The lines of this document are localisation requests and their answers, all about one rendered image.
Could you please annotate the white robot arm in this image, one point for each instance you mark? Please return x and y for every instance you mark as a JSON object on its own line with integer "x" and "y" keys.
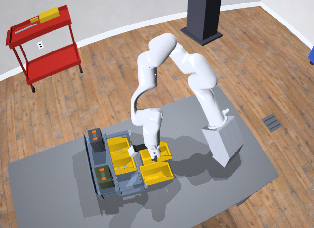
{"x": 201, "y": 81}

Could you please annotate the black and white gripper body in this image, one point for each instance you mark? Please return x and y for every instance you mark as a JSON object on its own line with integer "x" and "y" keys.
{"x": 154, "y": 152}

